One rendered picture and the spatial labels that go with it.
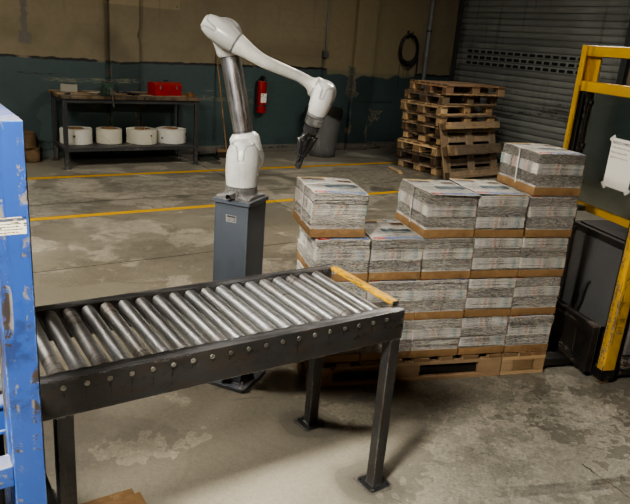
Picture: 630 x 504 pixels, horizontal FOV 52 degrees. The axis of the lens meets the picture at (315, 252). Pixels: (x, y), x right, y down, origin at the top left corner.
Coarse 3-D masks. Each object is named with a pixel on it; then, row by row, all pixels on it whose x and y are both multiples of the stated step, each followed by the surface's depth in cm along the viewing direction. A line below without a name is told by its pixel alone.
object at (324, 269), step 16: (288, 272) 279; (304, 272) 281; (320, 272) 286; (176, 288) 252; (192, 288) 254; (64, 304) 230; (80, 304) 231; (96, 304) 234; (112, 304) 237; (48, 336) 228
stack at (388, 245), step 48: (336, 240) 321; (384, 240) 328; (432, 240) 335; (480, 240) 343; (384, 288) 336; (432, 288) 344; (480, 288) 353; (432, 336) 354; (480, 336) 363; (336, 384) 348
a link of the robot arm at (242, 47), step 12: (240, 36) 296; (240, 48) 297; (252, 48) 298; (252, 60) 300; (264, 60) 300; (276, 60) 305; (276, 72) 307; (288, 72) 309; (300, 72) 314; (312, 84) 314
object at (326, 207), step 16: (320, 192) 312; (336, 192) 315; (352, 192) 319; (304, 208) 327; (320, 208) 316; (336, 208) 318; (352, 208) 320; (320, 224) 318; (336, 224) 320; (352, 224) 323
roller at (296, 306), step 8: (264, 280) 268; (264, 288) 265; (272, 288) 261; (280, 296) 255; (288, 296) 253; (288, 304) 250; (296, 304) 247; (296, 312) 245; (304, 312) 241; (312, 312) 240; (312, 320) 236; (320, 320) 235
